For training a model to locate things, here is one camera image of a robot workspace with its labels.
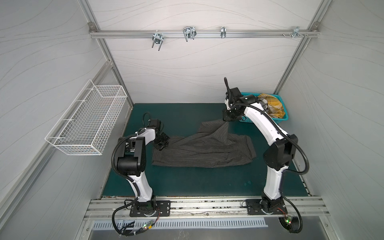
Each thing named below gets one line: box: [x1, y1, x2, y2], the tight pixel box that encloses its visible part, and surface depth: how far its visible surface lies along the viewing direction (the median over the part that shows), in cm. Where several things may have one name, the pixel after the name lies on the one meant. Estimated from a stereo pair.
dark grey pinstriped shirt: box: [152, 119, 256, 168], surface depth 93 cm
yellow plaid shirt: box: [258, 93, 286, 119], surface depth 106 cm
